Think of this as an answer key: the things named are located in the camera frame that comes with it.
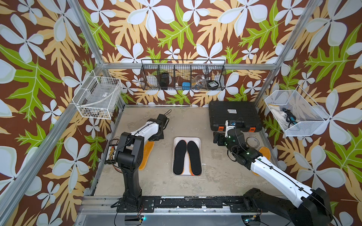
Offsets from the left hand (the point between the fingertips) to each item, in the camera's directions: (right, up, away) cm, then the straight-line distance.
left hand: (156, 136), depth 98 cm
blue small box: (+21, +35, -2) cm, 41 cm away
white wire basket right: (+83, +15, -19) cm, 87 cm away
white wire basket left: (-30, +25, -19) cm, 43 cm away
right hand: (+40, +5, -16) cm, 43 cm away
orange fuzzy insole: (-4, -8, -5) cm, 10 cm away
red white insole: (+23, -18, -14) cm, 33 cm away
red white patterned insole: (+19, -20, -13) cm, 30 cm away
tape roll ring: (+69, -4, +1) cm, 69 cm away
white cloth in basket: (+74, +14, -19) cm, 78 cm away
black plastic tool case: (+49, +18, +13) cm, 54 cm away
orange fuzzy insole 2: (+75, -10, -4) cm, 76 cm away
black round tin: (+40, +37, -2) cm, 54 cm away
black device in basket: (+6, +41, +3) cm, 42 cm away
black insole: (+27, -13, -9) cm, 31 cm away
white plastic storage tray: (+21, -20, -12) cm, 32 cm away
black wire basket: (+19, +43, -1) cm, 47 cm away
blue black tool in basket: (+79, +13, -21) cm, 82 cm away
